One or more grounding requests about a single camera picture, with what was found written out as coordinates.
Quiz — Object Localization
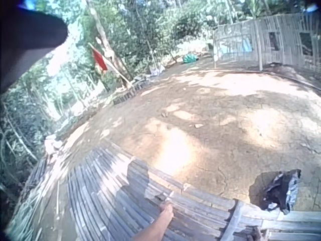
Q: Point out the woven bamboo fence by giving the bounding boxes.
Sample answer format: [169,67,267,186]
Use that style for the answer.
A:
[213,12,321,73]

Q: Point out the red flag on pole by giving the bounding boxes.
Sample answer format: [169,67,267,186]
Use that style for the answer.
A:
[87,42,132,90]

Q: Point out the white sack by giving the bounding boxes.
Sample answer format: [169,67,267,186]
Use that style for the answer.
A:
[149,64,166,77]

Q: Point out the bamboo slat platform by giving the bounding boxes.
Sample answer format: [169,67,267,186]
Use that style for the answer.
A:
[7,139,321,241]

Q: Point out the person's left hand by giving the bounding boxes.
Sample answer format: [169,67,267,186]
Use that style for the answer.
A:
[159,201,175,220]

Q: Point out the low bamboo stake edging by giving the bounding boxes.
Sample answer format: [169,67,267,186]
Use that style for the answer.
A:
[112,79,152,105]

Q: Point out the grey wooden plank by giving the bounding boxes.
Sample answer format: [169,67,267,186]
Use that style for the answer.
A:
[220,200,245,241]

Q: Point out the green tarp bundle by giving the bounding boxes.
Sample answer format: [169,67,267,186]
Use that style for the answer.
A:
[182,53,200,64]

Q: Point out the black plastic bag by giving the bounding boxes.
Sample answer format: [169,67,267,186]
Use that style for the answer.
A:
[262,169,301,215]

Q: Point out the wooden fence post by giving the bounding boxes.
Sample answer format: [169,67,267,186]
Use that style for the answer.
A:
[253,20,263,72]

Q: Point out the trees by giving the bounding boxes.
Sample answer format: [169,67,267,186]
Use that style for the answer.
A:
[0,0,274,191]

